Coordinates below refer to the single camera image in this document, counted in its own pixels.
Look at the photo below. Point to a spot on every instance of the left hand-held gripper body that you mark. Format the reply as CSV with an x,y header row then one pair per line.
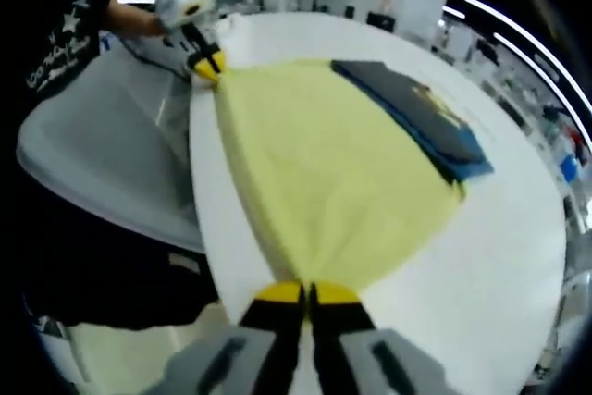
x,y
182,2

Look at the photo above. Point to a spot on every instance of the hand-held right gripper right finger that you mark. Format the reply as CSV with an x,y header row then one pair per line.
x,y
384,362

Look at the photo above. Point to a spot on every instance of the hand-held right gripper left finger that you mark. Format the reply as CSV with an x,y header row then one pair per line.
x,y
231,362

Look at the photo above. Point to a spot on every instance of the straight ceiling light strip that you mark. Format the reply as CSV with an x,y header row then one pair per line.
x,y
134,0

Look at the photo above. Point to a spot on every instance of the person in black shirt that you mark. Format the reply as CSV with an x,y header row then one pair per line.
x,y
69,43

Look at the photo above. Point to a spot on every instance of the black chair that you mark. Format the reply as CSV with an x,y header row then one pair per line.
x,y
382,21

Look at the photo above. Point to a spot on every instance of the blue barrel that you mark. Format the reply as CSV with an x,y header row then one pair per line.
x,y
569,167

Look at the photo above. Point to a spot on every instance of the long curved ceiling light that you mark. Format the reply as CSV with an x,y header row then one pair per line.
x,y
509,20
504,42

